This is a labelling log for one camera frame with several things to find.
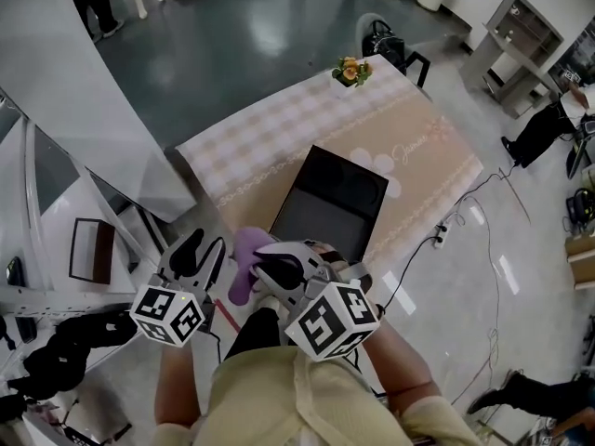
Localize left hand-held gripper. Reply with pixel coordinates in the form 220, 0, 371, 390
128, 228, 229, 348

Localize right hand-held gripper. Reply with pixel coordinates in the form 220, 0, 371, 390
253, 240, 381, 361

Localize purple cloth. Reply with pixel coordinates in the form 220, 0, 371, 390
230, 225, 276, 307

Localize black box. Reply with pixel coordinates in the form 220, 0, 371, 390
268, 144, 390, 267

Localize person's left forearm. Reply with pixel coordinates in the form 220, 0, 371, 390
152, 341, 211, 429

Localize person's right forearm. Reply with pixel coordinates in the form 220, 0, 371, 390
361, 317, 443, 406

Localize cardboard box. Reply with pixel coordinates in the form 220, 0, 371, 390
564, 234, 595, 292

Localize person's right hand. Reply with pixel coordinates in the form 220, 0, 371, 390
312, 242, 350, 271

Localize person's black trousers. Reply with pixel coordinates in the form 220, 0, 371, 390
222, 305, 285, 362

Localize person's pale yellow shirt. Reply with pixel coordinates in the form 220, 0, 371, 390
194, 341, 484, 446

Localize white display shelf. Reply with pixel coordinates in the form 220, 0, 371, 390
0, 88, 199, 446

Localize potted orange flowers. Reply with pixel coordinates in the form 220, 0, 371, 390
331, 56, 375, 89

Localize black handbag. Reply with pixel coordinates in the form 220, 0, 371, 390
361, 20, 406, 68

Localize black stool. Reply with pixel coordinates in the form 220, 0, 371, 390
403, 50, 432, 88

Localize black and yellow machine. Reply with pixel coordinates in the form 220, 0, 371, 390
565, 186, 595, 236

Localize grey shelf desk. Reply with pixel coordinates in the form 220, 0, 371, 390
458, 0, 567, 120

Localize black power cable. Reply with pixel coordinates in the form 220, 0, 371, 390
397, 237, 441, 299

